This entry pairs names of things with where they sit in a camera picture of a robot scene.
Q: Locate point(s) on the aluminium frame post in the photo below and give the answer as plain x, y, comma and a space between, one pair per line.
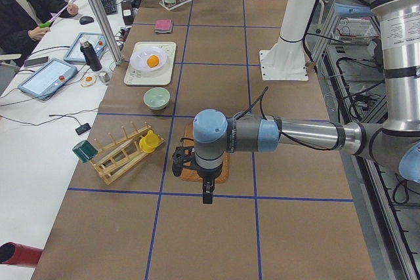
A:
106, 29

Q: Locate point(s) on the teach pendant tablet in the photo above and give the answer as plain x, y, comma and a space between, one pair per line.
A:
75, 54
43, 83

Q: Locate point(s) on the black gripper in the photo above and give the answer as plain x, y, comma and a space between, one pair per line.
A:
208, 174

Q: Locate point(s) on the yellow mug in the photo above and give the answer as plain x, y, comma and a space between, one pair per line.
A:
150, 142

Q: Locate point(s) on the seated person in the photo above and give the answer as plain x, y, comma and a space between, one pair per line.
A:
21, 21

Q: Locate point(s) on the orange fruit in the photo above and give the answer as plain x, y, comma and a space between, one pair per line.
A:
153, 61

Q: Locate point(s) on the dark green mug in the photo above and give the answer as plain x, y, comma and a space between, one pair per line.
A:
85, 151

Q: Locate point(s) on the far teach pendant tablet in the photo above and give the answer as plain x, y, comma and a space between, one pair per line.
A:
75, 54

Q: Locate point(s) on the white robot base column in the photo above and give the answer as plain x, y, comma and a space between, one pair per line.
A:
285, 61

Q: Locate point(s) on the wooden mug rack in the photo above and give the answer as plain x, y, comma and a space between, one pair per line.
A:
121, 155

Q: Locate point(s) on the near teach pendant tablet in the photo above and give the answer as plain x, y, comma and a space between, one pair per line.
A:
43, 83

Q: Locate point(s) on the grey cloth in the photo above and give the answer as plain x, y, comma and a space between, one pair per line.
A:
164, 30

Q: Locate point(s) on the black water bottle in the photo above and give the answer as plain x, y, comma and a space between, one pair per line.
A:
90, 55

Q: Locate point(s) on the green bowl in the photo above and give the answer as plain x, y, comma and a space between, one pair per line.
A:
157, 98

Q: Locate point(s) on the red cylinder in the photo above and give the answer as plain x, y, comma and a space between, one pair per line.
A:
15, 254

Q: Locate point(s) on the black smartphone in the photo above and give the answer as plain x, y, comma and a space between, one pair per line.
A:
34, 62

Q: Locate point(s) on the small metal tin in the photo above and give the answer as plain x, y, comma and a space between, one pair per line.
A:
104, 77

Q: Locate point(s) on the fried egg toy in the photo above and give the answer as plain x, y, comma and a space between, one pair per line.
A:
88, 80

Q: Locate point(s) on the pink cloth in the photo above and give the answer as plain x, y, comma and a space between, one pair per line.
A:
163, 23

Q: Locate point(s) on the black computer mouse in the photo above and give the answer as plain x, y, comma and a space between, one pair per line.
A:
84, 20

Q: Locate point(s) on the small black device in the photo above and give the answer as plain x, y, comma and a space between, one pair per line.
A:
83, 128

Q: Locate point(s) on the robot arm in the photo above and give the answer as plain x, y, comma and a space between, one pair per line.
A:
393, 144

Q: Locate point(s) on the white round plate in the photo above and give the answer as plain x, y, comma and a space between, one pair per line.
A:
140, 55

